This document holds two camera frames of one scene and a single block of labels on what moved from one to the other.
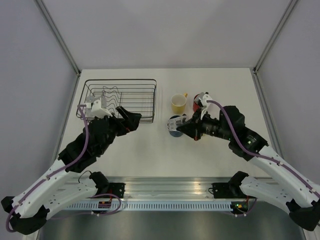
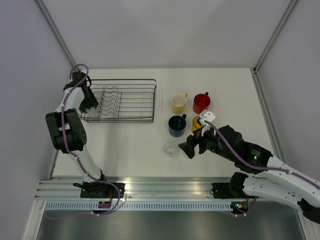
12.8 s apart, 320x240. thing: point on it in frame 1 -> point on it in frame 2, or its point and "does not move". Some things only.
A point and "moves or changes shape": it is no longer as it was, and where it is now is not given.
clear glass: x=90 y=98 moves or changes shape
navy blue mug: x=174 y=133 does not move
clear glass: x=173 y=123 -> x=170 y=149
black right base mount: x=223 y=190 does not move
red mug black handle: x=198 y=104 does not move
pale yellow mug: x=178 y=102 does not move
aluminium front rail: x=172 y=188 does not move
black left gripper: x=130 y=122 -> x=93 y=102
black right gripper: x=193 y=128 -> x=191 y=141
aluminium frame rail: x=59 y=35 does not move
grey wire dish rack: x=137 y=95 does not move
